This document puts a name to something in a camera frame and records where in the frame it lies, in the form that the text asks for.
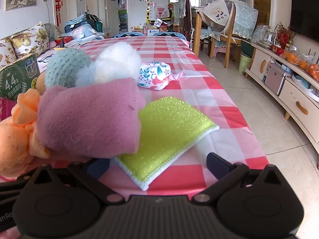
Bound cream television cabinet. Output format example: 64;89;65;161
245;41;319;150

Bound green waste bin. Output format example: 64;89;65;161
239;52;255;74

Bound green storage drawers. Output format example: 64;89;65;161
118;10;129;31

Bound bag of oranges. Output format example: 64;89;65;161
305;63;319;81
284;51;308;70

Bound cream printed cover cloth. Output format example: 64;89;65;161
201;0;236;28

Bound wooden chair with lace cover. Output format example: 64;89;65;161
209;1;260;69

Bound green scouring sponge cloth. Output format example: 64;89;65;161
113;96;220;192

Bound glass kettle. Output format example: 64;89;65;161
263;27;277;46

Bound green printed cardboard box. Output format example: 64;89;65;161
0;53;41;120

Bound red checked tablecloth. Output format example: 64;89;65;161
0;36;271;197

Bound white door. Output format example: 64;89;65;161
105;0;120;38

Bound pink plastic stool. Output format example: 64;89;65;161
209;45;226;60

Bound dark suitcases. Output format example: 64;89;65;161
64;12;104;33

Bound floral cloth bundle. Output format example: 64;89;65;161
137;61;186;90

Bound floral sofa cushion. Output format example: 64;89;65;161
0;37;18;70
9;22;50;58

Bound light blue plastic bag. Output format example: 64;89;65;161
71;26;99;41

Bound black television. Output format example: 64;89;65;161
289;0;319;43

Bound small red Chinese knot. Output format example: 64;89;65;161
55;0;63;28

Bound white grey fluffy plush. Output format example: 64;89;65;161
75;41;142;87

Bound mauve fleece towel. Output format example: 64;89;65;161
37;78;146;158

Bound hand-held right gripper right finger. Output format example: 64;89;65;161
191;152;287;204

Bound teal fuzzy plush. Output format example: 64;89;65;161
44;48;93;89

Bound sofa with cartoon cover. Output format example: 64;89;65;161
0;22;106;85

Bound red berry decoration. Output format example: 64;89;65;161
277;22;294;50

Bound blue plastic stool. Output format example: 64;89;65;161
113;32;145;38
152;31;186;40

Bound chair draped with clothes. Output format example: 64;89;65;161
173;0;192;43

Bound silver case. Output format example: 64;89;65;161
264;62;287;95

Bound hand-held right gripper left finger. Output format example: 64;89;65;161
31;158;125;205

